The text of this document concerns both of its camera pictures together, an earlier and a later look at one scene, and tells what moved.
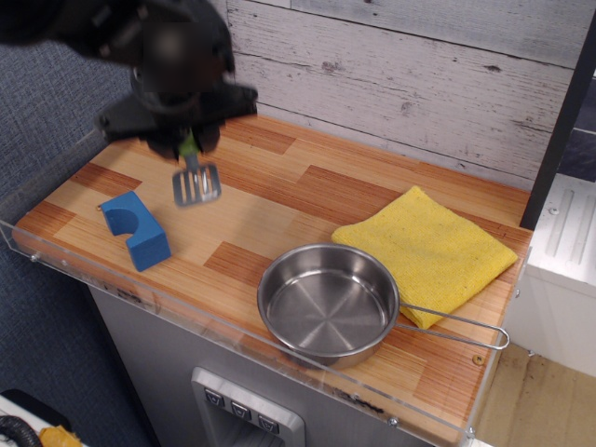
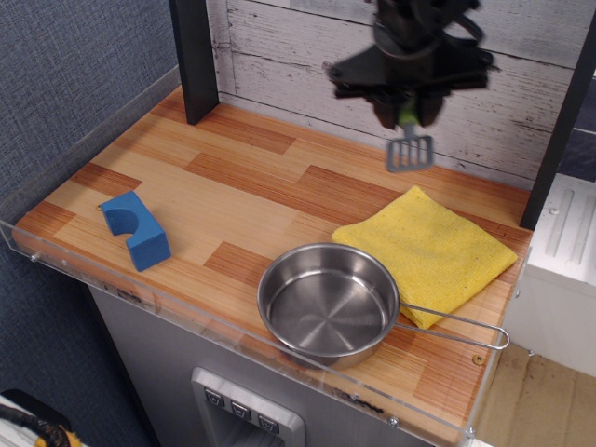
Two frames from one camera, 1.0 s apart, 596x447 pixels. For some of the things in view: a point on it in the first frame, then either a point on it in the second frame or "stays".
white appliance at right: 554,313 stays
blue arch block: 127,215 stays
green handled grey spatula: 196,183 -> 410,152
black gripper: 164,101 -> 410,60
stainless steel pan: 332,305 stays
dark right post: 556,162 stays
